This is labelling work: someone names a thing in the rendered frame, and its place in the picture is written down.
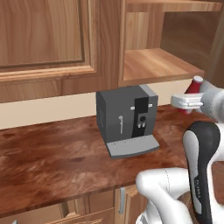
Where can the wooden wall cabinet door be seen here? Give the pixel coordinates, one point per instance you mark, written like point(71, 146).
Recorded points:
point(49, 40)

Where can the wooden swung-open cabinet door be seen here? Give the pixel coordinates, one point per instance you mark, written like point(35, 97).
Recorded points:
point(217, 52)

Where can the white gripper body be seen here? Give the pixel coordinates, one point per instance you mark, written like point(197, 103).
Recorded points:
point(184, 100)

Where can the red ketchup bottle white cap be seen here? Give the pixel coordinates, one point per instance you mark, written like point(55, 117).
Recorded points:
point(194, 87)

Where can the grey coffee machine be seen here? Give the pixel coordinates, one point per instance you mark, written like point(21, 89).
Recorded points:
point(122, 116)

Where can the wooden base cabinet panel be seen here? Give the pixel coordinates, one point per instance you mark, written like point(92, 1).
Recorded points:
point(87, 208)

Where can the wooden base cabinet door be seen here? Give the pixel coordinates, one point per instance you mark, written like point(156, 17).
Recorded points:
point(132, 207)

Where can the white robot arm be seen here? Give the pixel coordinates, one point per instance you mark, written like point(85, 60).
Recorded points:
point(201, 163)

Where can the open wooden wall cabinet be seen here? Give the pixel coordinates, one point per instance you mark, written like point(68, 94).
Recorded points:
point(154, 61)

